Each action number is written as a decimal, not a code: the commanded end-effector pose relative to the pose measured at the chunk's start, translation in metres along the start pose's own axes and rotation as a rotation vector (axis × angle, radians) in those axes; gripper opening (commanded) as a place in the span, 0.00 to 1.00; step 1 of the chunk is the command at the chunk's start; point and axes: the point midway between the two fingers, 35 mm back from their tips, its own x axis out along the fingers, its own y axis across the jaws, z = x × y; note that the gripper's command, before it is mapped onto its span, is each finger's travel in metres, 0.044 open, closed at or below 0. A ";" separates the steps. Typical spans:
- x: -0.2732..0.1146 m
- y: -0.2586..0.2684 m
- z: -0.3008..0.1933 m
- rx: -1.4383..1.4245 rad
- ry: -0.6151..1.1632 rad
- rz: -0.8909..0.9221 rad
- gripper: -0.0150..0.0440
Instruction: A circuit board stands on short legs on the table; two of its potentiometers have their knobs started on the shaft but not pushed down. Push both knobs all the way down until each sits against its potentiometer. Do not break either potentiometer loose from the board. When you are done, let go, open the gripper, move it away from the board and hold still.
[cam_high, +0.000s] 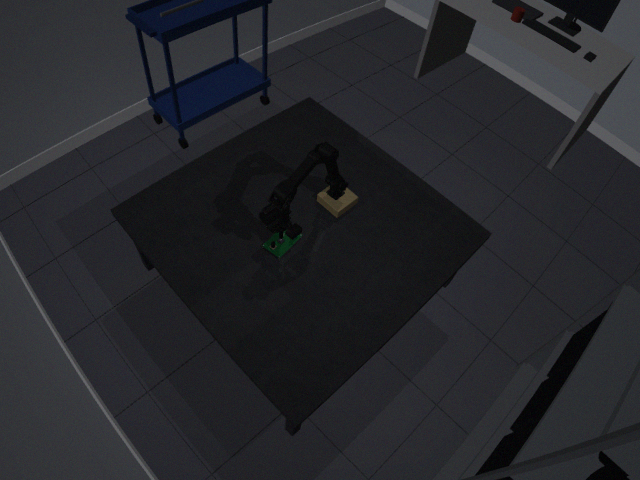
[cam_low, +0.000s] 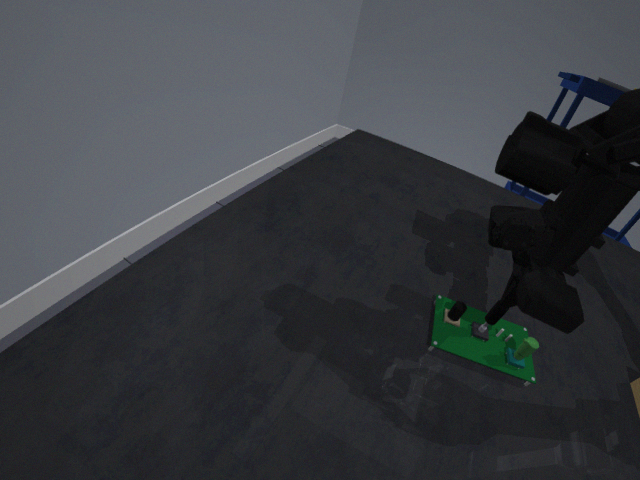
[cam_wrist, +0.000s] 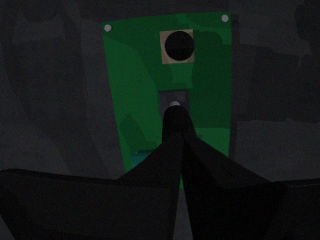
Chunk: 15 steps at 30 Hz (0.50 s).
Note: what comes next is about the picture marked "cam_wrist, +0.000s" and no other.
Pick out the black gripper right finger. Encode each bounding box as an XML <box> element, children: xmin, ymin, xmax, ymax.
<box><xmin>181</xmin><ymin>132</ymin><xmax>320</xmax><ymax>240</ymax></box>

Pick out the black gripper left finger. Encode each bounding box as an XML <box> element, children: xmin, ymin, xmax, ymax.
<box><xmin>0</xmin><ymin>132</ymin><xmax>184</xmax><ymax>240</ymax></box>

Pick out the green circuit board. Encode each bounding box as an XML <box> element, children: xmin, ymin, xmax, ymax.
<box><xmin>101</xmin><ymin>12</ymin><xmax>232</xmax><ymax>172</ymax></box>

